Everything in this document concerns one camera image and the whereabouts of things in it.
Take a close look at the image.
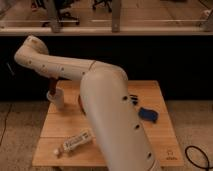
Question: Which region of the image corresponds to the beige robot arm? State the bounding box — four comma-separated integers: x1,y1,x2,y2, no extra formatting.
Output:
14,35,162,171

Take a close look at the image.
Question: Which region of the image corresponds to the orange bowl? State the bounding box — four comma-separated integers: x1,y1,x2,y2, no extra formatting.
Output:
78,95,84,113

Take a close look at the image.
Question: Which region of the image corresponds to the black rectangular block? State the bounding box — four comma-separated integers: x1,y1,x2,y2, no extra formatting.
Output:
130,95,138,105

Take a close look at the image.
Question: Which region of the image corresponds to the blue sponge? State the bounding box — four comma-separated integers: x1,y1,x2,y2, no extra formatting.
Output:
138,107,158,123

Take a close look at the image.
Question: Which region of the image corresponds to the white plastic bottle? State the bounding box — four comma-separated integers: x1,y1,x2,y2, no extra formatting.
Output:
53,130,92,157

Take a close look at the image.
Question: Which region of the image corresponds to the wooden board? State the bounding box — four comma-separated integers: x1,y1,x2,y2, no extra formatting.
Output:
32,80,184,167

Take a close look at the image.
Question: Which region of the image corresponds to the black office chair base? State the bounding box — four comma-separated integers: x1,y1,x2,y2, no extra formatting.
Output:
91,0,114,13

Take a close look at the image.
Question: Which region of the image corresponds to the black office chair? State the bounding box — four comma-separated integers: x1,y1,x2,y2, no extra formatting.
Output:
31,0,80,25

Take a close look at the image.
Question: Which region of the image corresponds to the black cable loop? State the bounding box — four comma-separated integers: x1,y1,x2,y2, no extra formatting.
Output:
184,145,212,171

